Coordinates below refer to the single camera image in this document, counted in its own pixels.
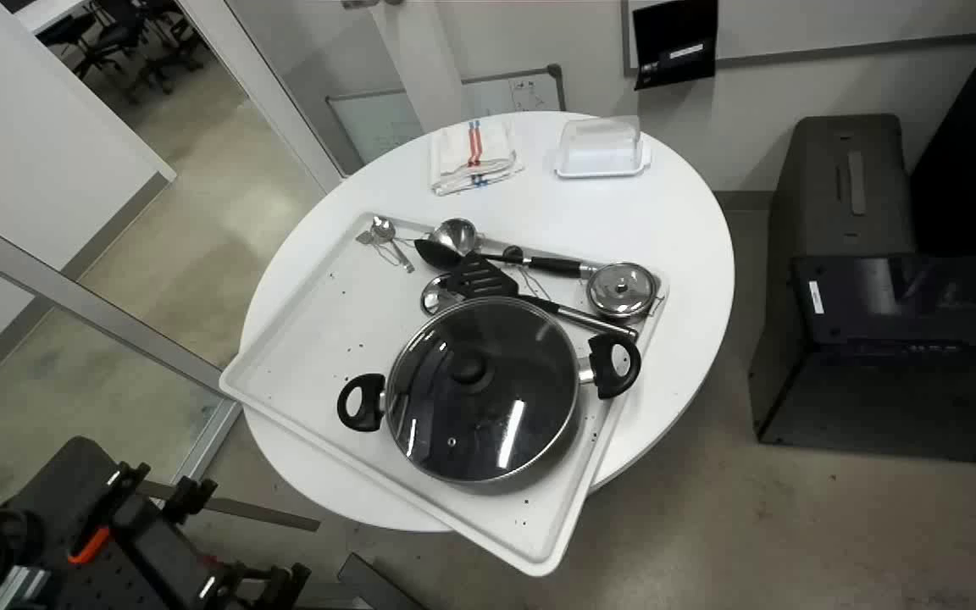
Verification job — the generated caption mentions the black office chairs behind glass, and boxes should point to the black office chairs behind glass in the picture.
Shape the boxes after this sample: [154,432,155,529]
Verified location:
[33,0,212,98]

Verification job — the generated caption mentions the clear plastic container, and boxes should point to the clear plastic container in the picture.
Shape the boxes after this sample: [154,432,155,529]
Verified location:
[552,112,656,184]

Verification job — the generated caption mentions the black camera stand equipment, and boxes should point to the black camera stand equipment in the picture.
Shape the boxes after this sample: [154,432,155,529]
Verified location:
[0,432,316,610]

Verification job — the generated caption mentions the grey metal partition frame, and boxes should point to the grey metal partition frame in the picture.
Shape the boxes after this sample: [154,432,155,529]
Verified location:
[0,199,248,485]

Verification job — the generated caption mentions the metal kitchen utensils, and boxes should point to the metal kitchen utensils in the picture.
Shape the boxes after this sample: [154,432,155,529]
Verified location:
[449,255,640,341]

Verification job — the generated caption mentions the white plastic tray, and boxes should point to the white plastic tray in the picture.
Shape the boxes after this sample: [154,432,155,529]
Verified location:
[218,206,670,579]

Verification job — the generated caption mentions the black marker holder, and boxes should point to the black marker holder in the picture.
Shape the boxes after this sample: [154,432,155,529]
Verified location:
[631,0,721,90]

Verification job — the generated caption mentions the black pot with handles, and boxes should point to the black pot with handles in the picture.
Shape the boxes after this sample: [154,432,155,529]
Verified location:
[337,293,649,495]

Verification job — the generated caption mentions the small steel ladle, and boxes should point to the small steel ladle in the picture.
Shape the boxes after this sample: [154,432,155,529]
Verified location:
[418,277,469,319]

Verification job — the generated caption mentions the steel measuring spoons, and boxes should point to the steel measuring spoons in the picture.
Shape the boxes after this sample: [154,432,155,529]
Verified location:
[353,213,418,277]

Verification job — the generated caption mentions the black plastic spoon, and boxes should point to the black plastic spoon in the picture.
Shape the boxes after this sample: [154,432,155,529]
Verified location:
[412,237,483,280]

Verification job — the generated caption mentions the white towel red stripe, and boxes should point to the white towel red stripe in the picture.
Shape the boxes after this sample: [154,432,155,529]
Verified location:
[426,114,529,196]

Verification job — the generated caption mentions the glass pot lid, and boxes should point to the glass pot lid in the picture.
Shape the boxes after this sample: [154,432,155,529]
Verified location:
[384,293,582,489]

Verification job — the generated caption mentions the metal measuring spoons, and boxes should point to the metal measuring spoons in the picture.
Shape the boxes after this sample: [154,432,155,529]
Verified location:
[432,213,604,280]

